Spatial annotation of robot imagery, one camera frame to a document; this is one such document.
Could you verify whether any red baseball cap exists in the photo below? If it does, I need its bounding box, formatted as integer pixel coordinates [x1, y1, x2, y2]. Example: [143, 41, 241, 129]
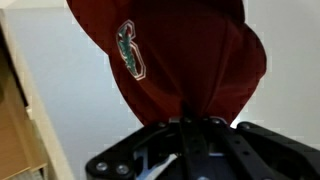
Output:
[66, 0, 267, 125]

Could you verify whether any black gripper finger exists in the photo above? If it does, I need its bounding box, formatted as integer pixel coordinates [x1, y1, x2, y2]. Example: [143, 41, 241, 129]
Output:
[85, 116, 201, 180]
[193, 116, 320, 180]

